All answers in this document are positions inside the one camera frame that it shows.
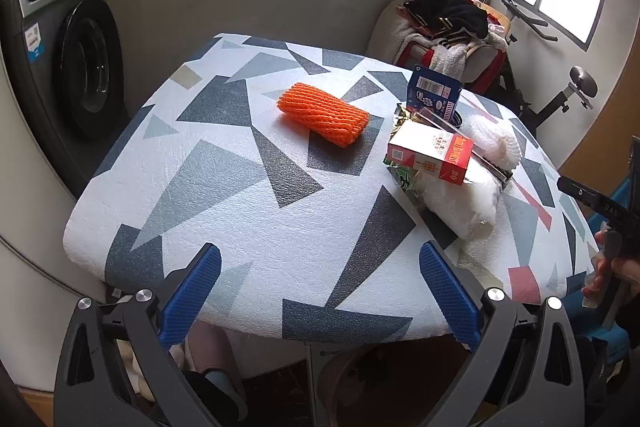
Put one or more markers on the person's leg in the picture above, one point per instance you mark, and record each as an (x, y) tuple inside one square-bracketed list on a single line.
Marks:
[(215, 357)]

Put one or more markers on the red and white carton box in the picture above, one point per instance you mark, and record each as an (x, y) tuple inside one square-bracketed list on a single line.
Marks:
[(440, 152)]

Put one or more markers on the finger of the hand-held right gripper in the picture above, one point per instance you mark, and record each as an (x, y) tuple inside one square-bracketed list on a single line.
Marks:
[(595, 199)]

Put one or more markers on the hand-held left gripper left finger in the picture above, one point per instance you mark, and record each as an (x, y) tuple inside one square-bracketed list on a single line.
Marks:
[(192, 292)]

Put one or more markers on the black round lid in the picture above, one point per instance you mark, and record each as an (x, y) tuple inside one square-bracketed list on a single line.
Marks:
[(457, 119)]

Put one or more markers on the clear plastic bag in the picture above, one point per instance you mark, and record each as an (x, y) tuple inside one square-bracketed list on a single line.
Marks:
[(465, 207)]

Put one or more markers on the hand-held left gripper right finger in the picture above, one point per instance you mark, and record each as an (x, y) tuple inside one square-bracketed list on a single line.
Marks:
[(445, 292)]

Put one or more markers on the orange foam fruit net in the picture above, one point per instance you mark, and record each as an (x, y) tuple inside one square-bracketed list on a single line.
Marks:
[(320, 112)]

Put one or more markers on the beige chair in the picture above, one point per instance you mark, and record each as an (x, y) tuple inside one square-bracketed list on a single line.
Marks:
[(385, 27)]

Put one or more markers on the blue fabric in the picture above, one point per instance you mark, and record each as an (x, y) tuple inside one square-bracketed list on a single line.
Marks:
[(590, 322)]

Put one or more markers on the green snack wrapper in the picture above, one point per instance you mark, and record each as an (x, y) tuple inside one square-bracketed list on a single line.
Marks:
[(405, 177)]

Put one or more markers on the black exercise bike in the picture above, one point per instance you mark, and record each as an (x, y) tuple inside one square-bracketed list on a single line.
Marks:
[(550, 107)]

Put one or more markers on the blue printed carton box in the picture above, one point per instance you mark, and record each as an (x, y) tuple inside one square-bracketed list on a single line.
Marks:
[(432, 92)]

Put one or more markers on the black garment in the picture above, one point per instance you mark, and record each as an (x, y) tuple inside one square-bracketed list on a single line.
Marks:
[(455, 14)]

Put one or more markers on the white fleece towel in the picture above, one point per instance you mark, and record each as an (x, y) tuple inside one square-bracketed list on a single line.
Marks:
[(450, 59)]

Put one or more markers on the white foam fruit net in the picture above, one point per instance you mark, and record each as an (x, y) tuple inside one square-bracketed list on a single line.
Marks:
[(492, 139)]

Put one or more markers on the person's right hand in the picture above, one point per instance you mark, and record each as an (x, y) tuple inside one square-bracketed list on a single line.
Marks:
[(597, 267)]

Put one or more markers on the grey front-load washing machine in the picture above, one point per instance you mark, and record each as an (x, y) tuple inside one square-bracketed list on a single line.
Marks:
[(75, 72)]

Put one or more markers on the brown wooden panel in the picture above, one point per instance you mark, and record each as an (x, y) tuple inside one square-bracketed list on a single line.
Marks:
[(610, 132)]

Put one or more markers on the clear blister pack red card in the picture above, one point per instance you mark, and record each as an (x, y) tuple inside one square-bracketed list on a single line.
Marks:
[(492, 171)]

